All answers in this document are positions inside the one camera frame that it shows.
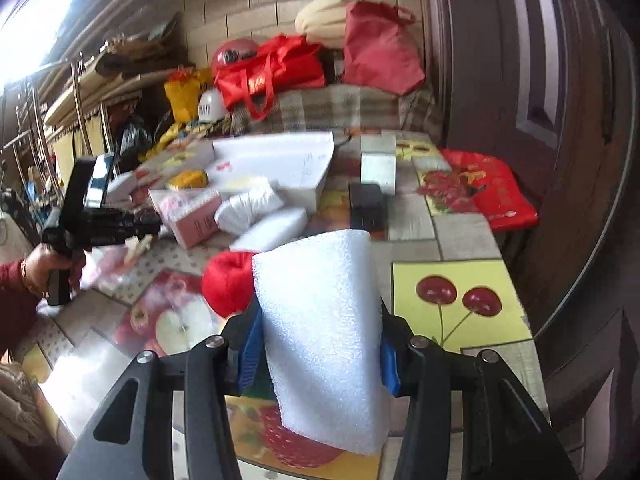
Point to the pink box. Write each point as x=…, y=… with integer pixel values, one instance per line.
x=194, y=216

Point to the red tote bag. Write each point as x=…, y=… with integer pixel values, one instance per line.
x=270, y=72

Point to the white foam block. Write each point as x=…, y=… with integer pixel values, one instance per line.
x=272, y=230

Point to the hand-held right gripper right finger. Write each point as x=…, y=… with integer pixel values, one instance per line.
x=390, y=366

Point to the brown wooden door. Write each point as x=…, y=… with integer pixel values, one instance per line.
x=530, y=85

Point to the dark red cloth bag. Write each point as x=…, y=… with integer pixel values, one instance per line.
x=382, y=47

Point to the white flat box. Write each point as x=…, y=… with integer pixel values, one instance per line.
x=131, y=186

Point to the white foam sheet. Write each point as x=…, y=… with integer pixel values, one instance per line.
x=320, y=330

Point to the stack of cardboard sheets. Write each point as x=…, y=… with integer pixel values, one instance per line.
x=105, y=77

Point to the red yarn ball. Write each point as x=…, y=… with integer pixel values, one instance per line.
x=226, y=282

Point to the plaid blanket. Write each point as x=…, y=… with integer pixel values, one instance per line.
x=345, y=107

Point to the fruit printed tablecloth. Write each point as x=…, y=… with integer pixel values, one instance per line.
x=460, y=245

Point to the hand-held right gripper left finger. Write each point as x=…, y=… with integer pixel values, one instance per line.
x=248, y=355

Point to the small yellow box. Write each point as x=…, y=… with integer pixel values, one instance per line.
x=187, y=179

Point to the yellow bag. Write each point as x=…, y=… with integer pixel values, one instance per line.
x=182, y=92

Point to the white helmet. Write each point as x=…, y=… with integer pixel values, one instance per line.
x=210, y=105

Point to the black plastic bag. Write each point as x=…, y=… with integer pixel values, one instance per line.
x=132, y=136

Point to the metal rack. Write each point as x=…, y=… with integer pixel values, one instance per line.
x=75, y=110

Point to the cream foam roll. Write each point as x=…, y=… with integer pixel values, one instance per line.
x=322, y=15

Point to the red plastic bag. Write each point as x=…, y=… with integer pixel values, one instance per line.
x=492, y=190

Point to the white plastic-wrapped bundle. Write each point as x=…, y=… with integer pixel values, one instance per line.
x=249, y=208

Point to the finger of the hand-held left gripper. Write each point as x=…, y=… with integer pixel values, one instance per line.
x=147, y=225

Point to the white cardboard box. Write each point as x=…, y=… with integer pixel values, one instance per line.
x=280, y=165

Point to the red helmet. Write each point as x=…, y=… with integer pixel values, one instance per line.
x=232, y=52

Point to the person's left hand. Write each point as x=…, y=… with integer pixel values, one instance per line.
x=42, y=267

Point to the black box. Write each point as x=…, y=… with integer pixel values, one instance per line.
x=367, y=205

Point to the silver metal box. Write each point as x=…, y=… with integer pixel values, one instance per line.
x=378, y=167

